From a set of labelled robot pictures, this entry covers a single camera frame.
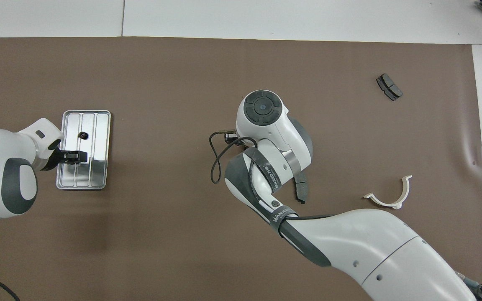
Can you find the white curved plastic bracket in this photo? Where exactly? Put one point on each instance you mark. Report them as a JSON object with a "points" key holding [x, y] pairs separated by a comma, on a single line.
{"points": [[406, 190]]}

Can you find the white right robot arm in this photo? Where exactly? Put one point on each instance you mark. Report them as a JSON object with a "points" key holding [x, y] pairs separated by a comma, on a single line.
{"points": [[370, 242]]}

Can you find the small black gear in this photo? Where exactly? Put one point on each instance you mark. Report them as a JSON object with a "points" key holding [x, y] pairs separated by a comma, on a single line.
{"points": [[83, 135]]}

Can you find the long grey brake pad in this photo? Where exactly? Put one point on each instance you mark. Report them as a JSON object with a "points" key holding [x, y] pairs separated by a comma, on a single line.
{"points": [[303, 188]]}

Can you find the silver metal tray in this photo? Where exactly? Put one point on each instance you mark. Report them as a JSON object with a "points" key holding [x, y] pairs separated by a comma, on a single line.
{"points": [[98, 138]]}

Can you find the brown table mat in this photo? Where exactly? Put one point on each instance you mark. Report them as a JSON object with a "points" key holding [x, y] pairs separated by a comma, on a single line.
{"points": [[182, 83]]}

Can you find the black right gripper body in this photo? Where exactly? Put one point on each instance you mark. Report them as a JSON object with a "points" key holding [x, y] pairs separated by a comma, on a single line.
{"points": [[234, 139]]}

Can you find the short grey brake pad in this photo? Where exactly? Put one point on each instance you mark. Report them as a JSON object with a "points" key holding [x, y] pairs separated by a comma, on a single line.
{"points": [[389, 86]]}

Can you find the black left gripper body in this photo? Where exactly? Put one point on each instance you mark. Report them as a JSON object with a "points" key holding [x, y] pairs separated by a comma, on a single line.
{"points": [[55, 156]]}

